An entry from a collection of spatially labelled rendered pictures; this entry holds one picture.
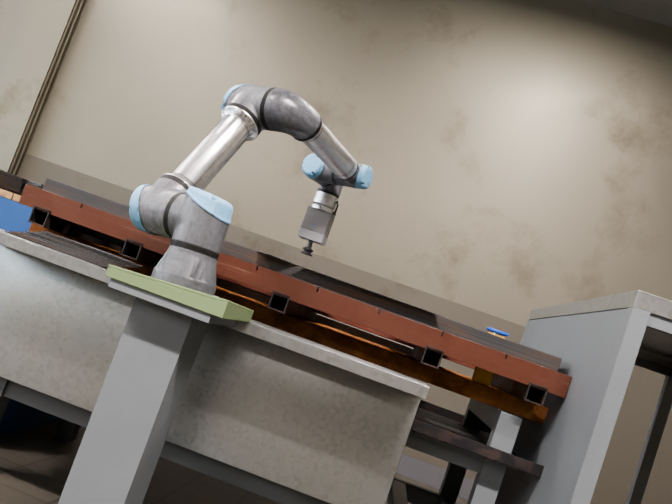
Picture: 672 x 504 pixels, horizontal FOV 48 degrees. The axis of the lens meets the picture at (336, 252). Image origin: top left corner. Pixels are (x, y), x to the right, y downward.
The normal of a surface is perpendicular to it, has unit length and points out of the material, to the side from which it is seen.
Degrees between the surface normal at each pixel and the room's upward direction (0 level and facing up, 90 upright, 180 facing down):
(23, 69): 90
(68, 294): 90
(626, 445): 90
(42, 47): 90
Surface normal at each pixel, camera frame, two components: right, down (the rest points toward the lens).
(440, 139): -0.10, -0.12
